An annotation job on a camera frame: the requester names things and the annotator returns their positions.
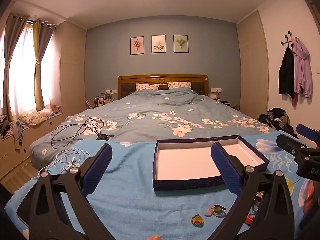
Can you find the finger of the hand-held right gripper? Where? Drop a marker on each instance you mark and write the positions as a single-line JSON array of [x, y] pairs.
[[308, 131], [290, 142]]

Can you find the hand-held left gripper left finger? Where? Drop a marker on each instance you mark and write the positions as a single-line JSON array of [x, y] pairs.
[[97, 172]]

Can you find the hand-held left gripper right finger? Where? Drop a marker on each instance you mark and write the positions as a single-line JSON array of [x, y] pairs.
[[225, 167]]

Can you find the dark blue box tray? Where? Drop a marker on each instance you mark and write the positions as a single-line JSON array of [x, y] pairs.
[[187, 160]]

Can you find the pile of dark clothes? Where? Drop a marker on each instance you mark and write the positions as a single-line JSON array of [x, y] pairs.
[[277, 120]]

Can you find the dark red garment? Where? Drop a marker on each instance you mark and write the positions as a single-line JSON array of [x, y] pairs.
[[295, 100]]

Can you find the light blue flower blanket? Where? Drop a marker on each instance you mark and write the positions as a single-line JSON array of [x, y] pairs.
[[140, 205]]

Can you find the purple jacket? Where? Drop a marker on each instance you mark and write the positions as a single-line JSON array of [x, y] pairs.
[[302, 72]]

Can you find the black jacket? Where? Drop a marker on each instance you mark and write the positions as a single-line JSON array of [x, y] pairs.
[[286, 75]]

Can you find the dark bedside table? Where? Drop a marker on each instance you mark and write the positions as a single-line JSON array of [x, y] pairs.
[[230, 105]]

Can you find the window bench cabinet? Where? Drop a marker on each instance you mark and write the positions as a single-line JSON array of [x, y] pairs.
[[52, 122]]

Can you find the bedside cosmetics clutter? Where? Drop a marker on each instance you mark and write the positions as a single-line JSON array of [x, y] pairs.
[[101, 101]]

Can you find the small pink fan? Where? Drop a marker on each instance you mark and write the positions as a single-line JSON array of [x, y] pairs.
[[53, 108]]

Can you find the beige wardrobe beside coat rack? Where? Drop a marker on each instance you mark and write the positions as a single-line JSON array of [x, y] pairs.
[[252, 67]]

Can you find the folded cream blanket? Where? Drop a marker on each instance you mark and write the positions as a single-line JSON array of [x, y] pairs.
[[33, 117]]

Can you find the bed with floral duvet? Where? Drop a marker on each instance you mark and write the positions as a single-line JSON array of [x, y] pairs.
[[160, 107]]

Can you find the patterned white pillow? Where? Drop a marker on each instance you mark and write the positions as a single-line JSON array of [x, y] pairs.
[[179, 85], [147, 86]]

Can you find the heap of mixed clothes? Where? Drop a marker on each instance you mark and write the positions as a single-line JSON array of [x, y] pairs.
[[12, 130]]

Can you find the beige wardrobe beside window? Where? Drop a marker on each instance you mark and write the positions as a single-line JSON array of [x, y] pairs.
[[73, 67]]

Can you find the wooden headboard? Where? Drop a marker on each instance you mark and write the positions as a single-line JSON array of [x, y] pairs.
[[162, 78]]

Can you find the yellow and grey curtain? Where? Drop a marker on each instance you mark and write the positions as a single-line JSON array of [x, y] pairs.
[[39, 80]]

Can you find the white sheer curtain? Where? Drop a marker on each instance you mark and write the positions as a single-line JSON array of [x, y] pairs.
[[22, 75]]

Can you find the green leaf framed picture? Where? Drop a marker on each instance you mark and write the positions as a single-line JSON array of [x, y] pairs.
[[180, 43]]

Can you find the white flower framed picture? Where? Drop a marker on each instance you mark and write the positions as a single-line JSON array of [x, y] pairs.
[[158, 44]]

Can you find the white wall socket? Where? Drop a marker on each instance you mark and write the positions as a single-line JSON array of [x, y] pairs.
[[111, 91], [216, 90]]

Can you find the black wall coat rack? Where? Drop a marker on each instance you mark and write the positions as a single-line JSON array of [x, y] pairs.
[[287, 40]]

